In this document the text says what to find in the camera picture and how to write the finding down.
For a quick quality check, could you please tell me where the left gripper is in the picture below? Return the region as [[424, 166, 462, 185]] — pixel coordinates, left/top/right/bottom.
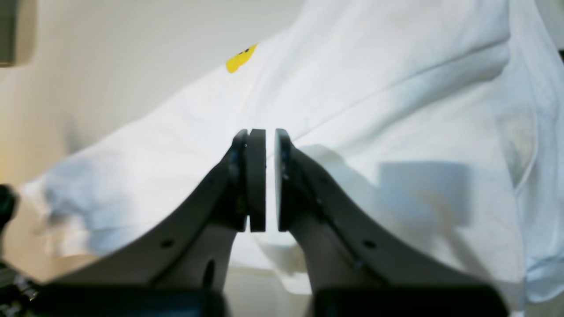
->
[[0, 184, 37, 317]]

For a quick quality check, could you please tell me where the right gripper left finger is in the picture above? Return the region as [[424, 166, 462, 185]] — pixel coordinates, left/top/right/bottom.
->
[[28, 129, 266, 317]]

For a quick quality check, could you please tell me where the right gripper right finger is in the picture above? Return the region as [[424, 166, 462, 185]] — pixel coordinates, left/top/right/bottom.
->
[[275, 129, 510, 317]]

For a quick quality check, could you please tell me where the white printed t-shirt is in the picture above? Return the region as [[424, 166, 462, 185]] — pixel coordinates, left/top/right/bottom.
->
[[6, 0, 563, 312]]

